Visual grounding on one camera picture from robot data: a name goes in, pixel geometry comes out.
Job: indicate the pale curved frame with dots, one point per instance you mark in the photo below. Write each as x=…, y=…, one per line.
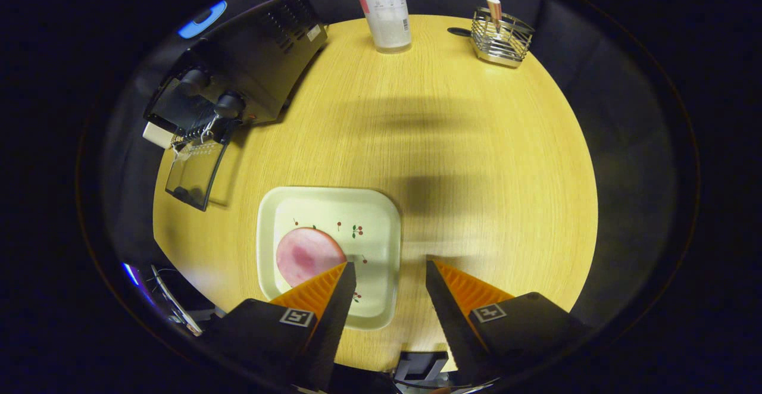
x=175, y=305

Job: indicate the metal oven rack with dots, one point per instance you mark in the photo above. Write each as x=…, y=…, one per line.
x=193, y=135

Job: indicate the pink ham slice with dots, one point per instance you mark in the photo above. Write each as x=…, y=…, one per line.
x=306, y=254

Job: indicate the black and white object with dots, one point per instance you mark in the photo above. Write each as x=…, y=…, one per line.
x=419, y=365

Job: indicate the black toaster oven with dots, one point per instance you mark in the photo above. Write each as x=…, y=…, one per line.
x=262, y=66

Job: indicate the small black round disc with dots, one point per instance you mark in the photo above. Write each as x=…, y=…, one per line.
x=458, y=31

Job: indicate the cream square plate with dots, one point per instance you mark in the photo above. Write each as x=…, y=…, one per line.
x=372, y=218

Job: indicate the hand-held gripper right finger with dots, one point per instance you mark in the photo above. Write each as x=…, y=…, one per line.
x=452, y=322

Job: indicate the clear plastic bottle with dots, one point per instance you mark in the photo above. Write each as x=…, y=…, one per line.
x=388, y=22

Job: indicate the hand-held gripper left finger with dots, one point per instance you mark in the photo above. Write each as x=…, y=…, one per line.
x=330, y=322

